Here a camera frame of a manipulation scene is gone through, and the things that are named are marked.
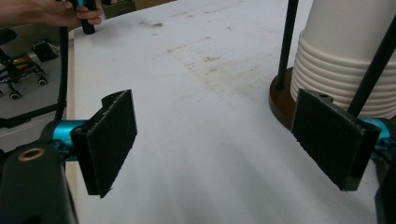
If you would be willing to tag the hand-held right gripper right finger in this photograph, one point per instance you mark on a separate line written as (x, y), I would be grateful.
(330, 140)

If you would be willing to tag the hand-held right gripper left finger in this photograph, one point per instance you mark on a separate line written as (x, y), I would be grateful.
(106, 143)

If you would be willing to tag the wooden cup holder black rods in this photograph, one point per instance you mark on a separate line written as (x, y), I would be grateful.
(281, 99)

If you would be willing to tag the stack of white cups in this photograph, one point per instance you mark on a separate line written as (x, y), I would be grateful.
(339, 53)

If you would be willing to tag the black bag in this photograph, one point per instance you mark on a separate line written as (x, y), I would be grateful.
(46, 51)

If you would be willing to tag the brown cardboard box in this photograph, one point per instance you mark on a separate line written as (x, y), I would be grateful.
(152, 3)

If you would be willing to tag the office chair base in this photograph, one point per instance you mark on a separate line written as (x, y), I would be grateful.
(17, 70)

